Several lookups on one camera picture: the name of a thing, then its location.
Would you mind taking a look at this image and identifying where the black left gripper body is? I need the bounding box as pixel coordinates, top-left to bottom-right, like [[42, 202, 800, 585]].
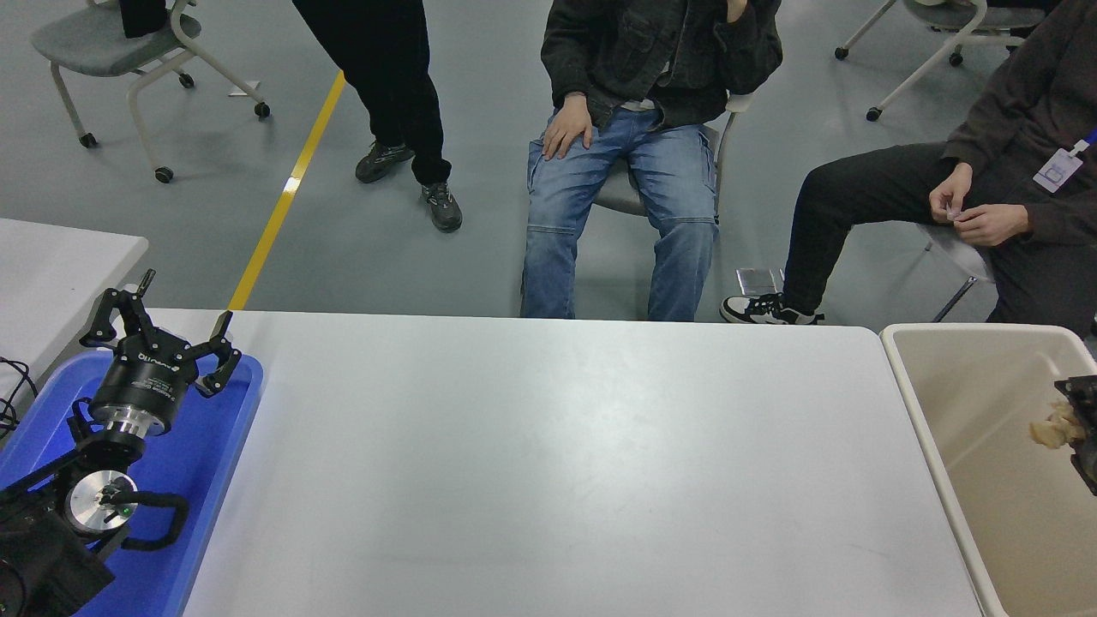
[[90, 338, 200, 424]]

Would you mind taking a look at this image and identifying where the tan paper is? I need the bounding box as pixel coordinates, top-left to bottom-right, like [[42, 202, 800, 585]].
[[1028, 399, 1089, 451]]

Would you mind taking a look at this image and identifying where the white side table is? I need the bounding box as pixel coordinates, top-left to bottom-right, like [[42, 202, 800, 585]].
[[0, 218, 149, 404]]

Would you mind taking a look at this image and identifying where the blue plastic tray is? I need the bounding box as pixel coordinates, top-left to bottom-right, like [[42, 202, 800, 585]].
[[0, 350, 265, 617]]

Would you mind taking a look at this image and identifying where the large pale plastic bin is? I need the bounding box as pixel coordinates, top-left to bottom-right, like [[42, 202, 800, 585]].
[[880, 322, 1097, 617]]

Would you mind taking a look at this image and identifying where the white seat chair black leg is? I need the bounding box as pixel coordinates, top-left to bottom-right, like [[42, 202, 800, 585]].
[[917, 221, 997, 323]]

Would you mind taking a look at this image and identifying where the person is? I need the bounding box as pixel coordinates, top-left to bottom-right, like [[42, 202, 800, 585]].
[[720, 0, 1097, 337], [521, 0, 784, 322], [291, 0, 464, 233]]

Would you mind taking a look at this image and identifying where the black garment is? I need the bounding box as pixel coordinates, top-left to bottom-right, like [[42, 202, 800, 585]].
[[118, 0, 169, 39]]

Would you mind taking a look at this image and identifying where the shiny metal floor plate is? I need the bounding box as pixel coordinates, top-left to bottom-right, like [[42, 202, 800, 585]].
[[735, 267, 785, 298]]

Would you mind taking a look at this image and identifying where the black cable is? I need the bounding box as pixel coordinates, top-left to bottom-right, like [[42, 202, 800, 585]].
[[0, 356, 39, 440]]

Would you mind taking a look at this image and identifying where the white badge blue lanyard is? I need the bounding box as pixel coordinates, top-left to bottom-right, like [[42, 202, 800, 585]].
[[1032, 129, 1097, 195]]

